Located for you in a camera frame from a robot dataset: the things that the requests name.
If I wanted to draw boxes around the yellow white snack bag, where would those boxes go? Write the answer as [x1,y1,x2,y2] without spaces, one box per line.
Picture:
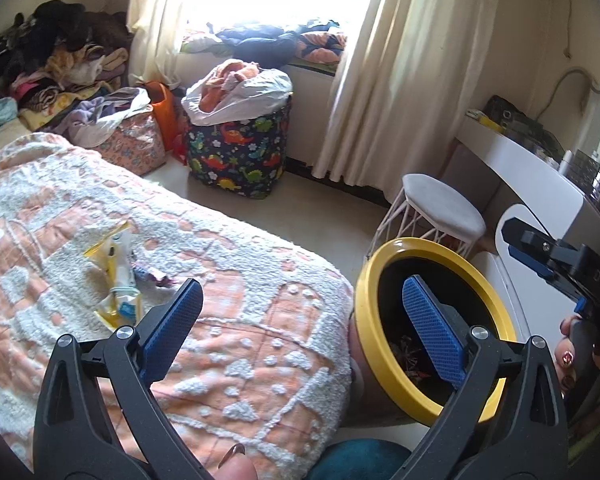
[84,221,144,332]

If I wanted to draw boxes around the yellow rimmed trash bin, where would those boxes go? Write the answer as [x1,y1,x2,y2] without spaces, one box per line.
[345,237,516,426]

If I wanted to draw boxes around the right hand with red nails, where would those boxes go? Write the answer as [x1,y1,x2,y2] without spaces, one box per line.
[554,314,600,392]

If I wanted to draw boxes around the left hand thumb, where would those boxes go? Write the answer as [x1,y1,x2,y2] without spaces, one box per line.
[214,443,259,480]

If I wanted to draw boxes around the white vanity desk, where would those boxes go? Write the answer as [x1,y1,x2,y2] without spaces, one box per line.
[443,117,600,254]

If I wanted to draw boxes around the white octagonal stool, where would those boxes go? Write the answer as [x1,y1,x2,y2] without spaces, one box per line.
[366,174,486,258]

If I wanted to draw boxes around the orange white tufted bedspread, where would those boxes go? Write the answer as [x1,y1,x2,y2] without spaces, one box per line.
[0,131,355,480]

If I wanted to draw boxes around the cream curtain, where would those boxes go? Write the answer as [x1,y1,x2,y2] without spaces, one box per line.
[311,0,498,200]
[127,0,212,88]

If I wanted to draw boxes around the pink floral fabric bag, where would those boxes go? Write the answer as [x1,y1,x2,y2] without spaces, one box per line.
[96,112,166,177]

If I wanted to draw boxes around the dinosaur print laundry basket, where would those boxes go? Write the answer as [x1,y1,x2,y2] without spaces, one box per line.
[183,99,292,200]

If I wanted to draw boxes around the orange bag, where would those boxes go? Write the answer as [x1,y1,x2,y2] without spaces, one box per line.
[143,80,179,152]

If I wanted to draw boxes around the white plastic bag with clothes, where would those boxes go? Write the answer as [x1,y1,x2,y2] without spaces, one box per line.
[181,58,293,126]

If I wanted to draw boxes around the pile of clothes on bed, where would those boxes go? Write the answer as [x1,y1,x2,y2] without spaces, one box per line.
[0,0,132,131]

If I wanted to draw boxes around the clothes on window sill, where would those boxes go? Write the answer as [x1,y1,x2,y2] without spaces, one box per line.
[181,20,347,70]

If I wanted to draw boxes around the left cream curtain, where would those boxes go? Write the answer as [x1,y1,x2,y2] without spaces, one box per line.
[127,0,212,88]

